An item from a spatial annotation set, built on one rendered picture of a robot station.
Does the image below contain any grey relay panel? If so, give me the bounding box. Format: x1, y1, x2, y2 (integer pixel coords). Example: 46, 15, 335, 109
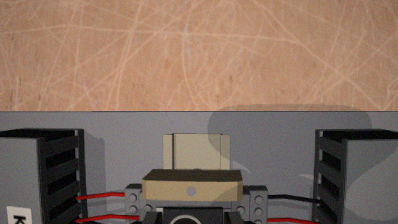
0, 111, 398, 224

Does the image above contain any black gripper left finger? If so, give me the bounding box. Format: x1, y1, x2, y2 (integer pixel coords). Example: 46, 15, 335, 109
131, 211, 162, 224

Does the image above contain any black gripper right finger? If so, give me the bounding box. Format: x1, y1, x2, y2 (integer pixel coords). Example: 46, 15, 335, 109
224, 211, 256, 224

